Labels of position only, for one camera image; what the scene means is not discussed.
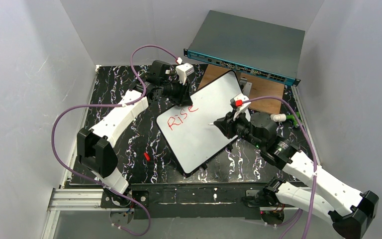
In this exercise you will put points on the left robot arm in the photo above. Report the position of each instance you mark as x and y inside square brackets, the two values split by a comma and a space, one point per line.
[95, 146]

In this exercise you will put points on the green white toy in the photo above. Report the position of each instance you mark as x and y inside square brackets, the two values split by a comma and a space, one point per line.
[284, 117]

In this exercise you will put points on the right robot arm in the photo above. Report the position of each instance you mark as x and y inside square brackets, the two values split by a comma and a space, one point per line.
[348, 210]

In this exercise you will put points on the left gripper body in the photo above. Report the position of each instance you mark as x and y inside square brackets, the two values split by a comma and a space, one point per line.
[181, 95]

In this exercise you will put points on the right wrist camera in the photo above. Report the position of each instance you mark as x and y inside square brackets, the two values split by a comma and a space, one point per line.
[240, 104]

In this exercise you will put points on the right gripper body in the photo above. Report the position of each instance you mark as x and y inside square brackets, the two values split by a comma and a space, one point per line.
[229, 124]

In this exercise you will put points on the wooden board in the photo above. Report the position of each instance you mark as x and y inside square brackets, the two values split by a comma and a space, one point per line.
[260, 87]

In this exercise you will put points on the metal bracket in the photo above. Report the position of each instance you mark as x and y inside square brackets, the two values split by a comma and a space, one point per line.
[245, 86]

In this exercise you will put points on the aluminium rail frame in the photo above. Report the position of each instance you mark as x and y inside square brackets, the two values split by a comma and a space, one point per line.
[189, 210]

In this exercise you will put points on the blue network switch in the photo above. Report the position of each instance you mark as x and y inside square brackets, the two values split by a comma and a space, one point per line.
[261, 49]

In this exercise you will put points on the red marker cap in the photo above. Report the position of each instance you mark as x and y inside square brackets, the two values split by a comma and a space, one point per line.
[147, 157]

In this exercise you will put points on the white whiteboard black frame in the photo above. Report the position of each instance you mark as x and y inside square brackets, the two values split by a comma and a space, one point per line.
[186, 129]

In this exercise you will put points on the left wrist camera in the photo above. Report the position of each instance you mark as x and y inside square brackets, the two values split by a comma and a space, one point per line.
[183, 70]

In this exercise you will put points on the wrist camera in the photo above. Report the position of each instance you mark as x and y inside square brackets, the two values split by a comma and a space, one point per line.
[183, 70]
[240, 104]

